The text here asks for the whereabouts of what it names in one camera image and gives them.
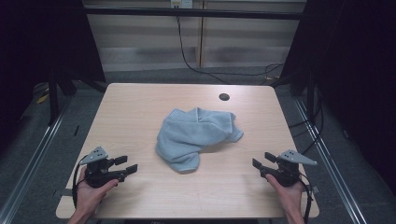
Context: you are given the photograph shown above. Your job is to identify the black floor cables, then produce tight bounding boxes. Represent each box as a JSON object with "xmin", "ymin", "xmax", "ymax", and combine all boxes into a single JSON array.
[{"xmin": 288, "ymin": 88, "xmax": 325, "ymax": 157}]

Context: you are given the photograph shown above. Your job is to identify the left hand-held gripper black cable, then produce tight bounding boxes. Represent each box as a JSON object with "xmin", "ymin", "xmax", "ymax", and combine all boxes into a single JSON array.
[{"xmin": 71, "ymin": 154, "xmax": 91, "ymax": 209}]

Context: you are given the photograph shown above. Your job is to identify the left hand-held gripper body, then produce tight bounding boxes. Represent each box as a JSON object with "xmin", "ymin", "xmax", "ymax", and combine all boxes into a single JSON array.
[{"xmin": 79, "ymin": 146, "xmax": 126, "ymax": 189}]

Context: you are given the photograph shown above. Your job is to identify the hand-held gripper black cable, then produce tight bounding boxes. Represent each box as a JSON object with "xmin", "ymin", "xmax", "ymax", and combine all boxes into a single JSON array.
[
  {"xmin": 298, "ymin": 173, "xmax": 314, "ymax": 224},
  {"xmin": 71, "ymin": 154, "xmax": 91, "ymax": 209}
]

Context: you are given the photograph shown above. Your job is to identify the person's right hand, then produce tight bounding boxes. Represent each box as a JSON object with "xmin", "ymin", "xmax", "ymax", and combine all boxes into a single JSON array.
[{"xmin": 265, "ymin": 173, "xmax": 308, "ymax": 217}]

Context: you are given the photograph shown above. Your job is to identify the right hand-held gripper black cable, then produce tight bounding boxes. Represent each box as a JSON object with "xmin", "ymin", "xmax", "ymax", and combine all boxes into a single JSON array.
[{"xmin": 298, "ymin": 173, "xmax": 314, "ymax": 224}]

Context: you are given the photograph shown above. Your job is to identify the white wall outlet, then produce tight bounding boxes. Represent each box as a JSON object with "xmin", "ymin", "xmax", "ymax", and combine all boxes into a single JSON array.
[{"xmin": 170, "ymin": 0, "xmax": 194, "ymax": 9}]

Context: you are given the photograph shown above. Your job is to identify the black metal stand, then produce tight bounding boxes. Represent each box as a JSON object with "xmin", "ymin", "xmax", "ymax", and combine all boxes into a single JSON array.
[{"xmin": 47, "ymin": 69, "xmax": 61, "ymax": 126}]

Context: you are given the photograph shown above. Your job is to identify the light blue towel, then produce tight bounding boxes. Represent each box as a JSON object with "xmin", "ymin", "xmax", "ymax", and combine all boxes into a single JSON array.
[{"xmin": 154, "ymin": 106, "xmax": 245, "ymax": 175}]

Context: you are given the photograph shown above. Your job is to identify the person's left hand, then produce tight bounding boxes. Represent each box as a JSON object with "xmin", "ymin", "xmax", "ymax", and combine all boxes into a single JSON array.
[{"xmin": 75, "ymin": 166, "xmax": 120, "ymax": 217}]

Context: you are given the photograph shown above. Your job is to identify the black horizontal frame bar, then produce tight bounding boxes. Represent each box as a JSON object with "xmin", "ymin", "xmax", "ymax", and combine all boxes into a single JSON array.
[{"xmin": 83, "ymin": 7, "xmax": 304, "ymax": 21}]

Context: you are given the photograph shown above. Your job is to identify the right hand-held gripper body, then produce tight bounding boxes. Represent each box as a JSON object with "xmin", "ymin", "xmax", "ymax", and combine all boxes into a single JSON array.
[{"xmin": 260, "ymin": 149, "xmax": 318, "ymax": 188}]

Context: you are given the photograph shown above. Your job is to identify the black curtain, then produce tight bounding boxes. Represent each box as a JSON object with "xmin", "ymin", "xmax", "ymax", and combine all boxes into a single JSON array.
[
  {"xmin": 0, "ymin": 0, "xmax": 106, "ymax": 153},
  {"xmin": 279, "ymin": 0, "xmax": 396, "ymax": 194}
]

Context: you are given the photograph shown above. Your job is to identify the metal floor rail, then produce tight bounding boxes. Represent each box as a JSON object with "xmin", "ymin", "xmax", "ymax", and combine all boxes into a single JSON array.
[
  {"xmin": 293, "ymin": 96, "xmax": 370, "ymax": 224},
  {"xmin": 0, "ymin": 101, "xmax": 75, "ymax": 224}
]

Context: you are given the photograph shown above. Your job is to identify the long black wall cable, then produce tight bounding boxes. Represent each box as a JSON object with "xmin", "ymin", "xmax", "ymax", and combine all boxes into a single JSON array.
[{"xmin": 176, "ymin": 15, "xmax": 285, "ymax": 86}]

